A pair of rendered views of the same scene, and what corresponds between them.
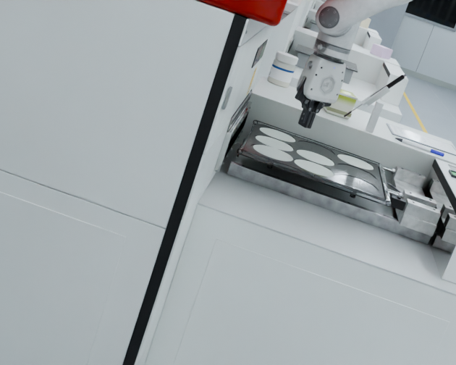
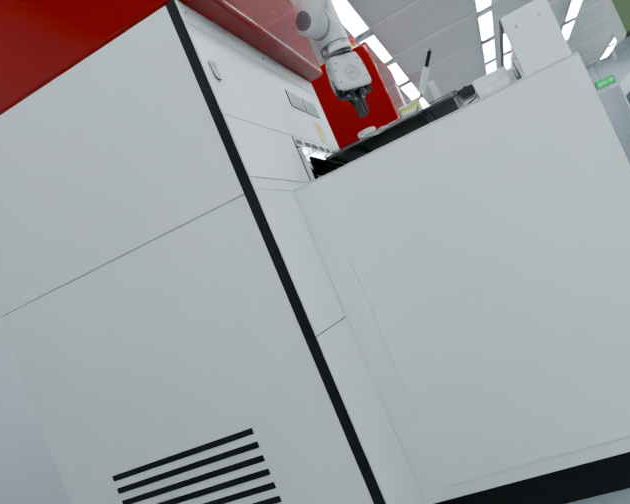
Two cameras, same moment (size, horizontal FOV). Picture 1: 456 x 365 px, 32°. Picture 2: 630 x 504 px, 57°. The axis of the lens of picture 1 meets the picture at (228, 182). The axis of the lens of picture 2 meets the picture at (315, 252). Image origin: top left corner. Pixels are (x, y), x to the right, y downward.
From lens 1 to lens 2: 0.85 m
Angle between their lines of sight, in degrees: 25
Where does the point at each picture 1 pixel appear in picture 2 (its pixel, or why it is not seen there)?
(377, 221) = not seen: hidden behind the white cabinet
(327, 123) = not seen: hidden behind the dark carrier
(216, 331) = (389, 277)
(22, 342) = (222, 382)
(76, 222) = (185, 248)
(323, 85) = (349, 74)
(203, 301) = (358, 262)
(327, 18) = (302, 22)
